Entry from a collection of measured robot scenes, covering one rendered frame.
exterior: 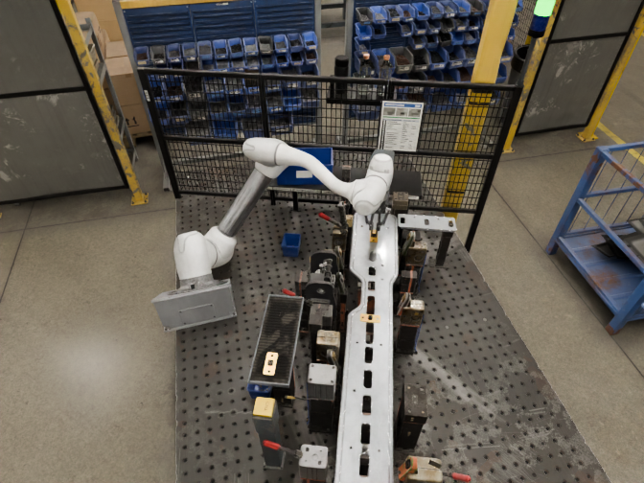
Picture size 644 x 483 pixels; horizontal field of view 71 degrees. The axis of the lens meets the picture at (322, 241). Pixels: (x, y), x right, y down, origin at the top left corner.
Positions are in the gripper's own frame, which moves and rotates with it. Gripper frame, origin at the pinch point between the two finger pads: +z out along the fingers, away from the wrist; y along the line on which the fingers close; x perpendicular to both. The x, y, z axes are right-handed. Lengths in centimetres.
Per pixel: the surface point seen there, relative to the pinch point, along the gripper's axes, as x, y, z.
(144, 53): 166, -178, -8
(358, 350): -62, -4, 7
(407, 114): 54, 13, -31
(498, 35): 58, 48, -70
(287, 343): -72, -30, -9
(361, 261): -14.7, -4.9, 6.6
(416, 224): 13.1, 21.2, 6.6
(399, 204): 23.7, 12.3, 3.1
